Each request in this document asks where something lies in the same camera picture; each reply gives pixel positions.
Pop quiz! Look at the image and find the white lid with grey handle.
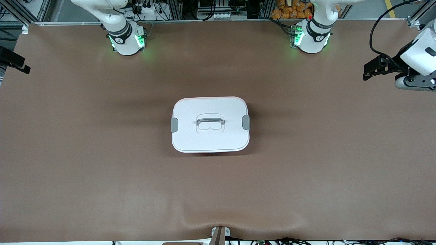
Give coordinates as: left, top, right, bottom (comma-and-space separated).
170, 97, 251, 153

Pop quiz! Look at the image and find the pink plastic box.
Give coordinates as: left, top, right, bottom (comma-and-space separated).
175, 96, 246, 100

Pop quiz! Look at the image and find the orange packets pile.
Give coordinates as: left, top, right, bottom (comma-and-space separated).
271, 0, 314, 19

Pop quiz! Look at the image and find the white power strip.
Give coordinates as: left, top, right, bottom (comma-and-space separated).
135, 3, 160, 16

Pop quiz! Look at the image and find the brown table mat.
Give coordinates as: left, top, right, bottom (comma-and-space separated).
0, 19, 436, 243

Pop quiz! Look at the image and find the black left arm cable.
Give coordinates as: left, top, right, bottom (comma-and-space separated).
370, 0, 426, 68

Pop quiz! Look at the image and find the aluminium frame strut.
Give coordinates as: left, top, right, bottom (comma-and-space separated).
407, 10, 426, 28
7, 0, 51, 26

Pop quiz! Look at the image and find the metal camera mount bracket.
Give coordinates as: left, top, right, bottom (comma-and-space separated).
209, 226, 231, 245

